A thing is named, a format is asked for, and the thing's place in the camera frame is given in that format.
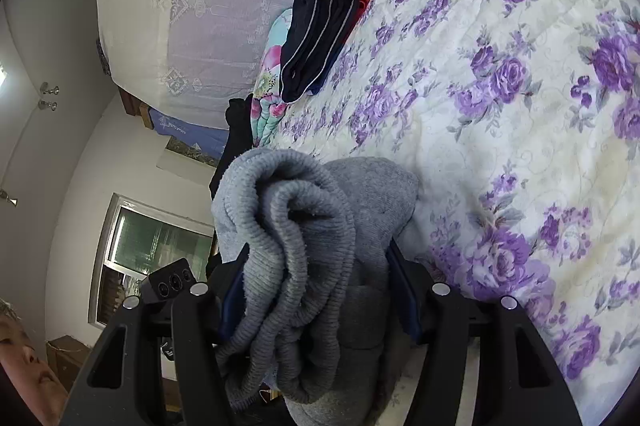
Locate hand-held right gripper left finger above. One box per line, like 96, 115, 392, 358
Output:
60, 243, 251, 426

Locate black garment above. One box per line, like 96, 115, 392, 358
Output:
205, 95, 257, 282

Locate wall poster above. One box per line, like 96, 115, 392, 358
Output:
157, 138, 221, 169

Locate grey fleece sweatshirt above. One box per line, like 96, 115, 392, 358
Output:
211, 148, 421, 426

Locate folded teal pink floral blanket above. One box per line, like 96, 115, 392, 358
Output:
250, 8, 296, 149

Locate brown wooden headboard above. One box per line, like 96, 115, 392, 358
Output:
119, 86, 153, 130

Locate lavender lace headboard cover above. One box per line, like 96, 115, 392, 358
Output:
95, 0, 346, 129

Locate window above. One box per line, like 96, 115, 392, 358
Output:
89, 193, 216, 332

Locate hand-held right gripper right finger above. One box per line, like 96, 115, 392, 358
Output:
385, 238, 583, 426

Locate folded navy pants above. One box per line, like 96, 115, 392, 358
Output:
279, 0, 361, 103

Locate purple floral bedspread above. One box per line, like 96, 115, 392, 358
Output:
272, 0, 640, 422

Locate blue patterned cloth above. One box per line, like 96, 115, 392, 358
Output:
96, 38, 231, 154

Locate person's face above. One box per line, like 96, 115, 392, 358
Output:
0, 298, 68, 426

